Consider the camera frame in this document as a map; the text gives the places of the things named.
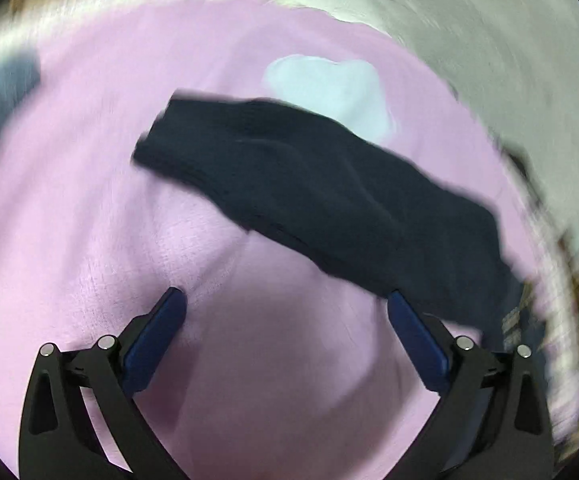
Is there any white purple floral bedsheet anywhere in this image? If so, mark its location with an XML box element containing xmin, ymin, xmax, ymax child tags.
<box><xmin>0</xmin><ymin>0</ymin><xmax>579</xmax><ymax>456</ymax></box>

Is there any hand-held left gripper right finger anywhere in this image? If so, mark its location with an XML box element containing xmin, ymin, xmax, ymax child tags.
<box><xmin>387</xmin><ymin>290</ymin><xmax>555</xmax><ymax>480</ymax></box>

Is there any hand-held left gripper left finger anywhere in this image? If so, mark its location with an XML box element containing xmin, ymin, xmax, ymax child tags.
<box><xmin>18</xmin><ymin>287</ymin><xmax>190</xmax><ymax>480</ymax></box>

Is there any dark navy knit garment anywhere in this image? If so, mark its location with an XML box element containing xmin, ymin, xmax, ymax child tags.
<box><xmin>132</xmin><ymin>89</ymin><xmax>545</xmax><ymax>356</ymax></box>

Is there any white lace curtain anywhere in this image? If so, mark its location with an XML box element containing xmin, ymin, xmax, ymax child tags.
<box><xmin>204</xmin><ymin>0</ymin><xmax>579</xmax><ymax>281</ymax></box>

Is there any pink blanket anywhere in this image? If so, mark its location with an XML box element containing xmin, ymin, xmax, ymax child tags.
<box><xmin>0</xmin><ymin>0</ymin><xmax>570</xmax><ymax>480</ymax></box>

